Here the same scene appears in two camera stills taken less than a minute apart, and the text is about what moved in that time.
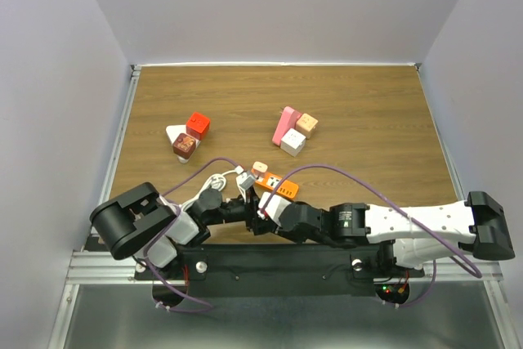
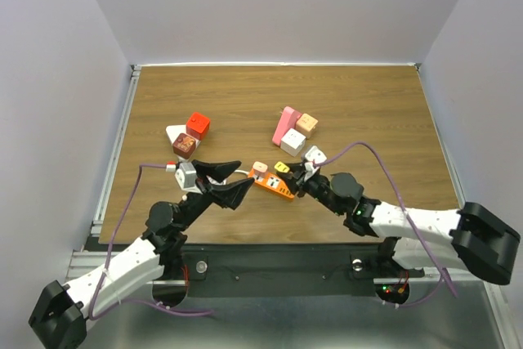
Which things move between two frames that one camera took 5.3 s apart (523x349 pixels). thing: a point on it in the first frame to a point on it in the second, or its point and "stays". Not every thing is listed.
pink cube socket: (259, 169) stays
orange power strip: (269, 181) stays
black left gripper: (250, 208) to (226, 194)
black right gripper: (284, 232) to (295, 186)
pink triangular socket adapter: (288, 123) stays
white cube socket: (292, 142) stays
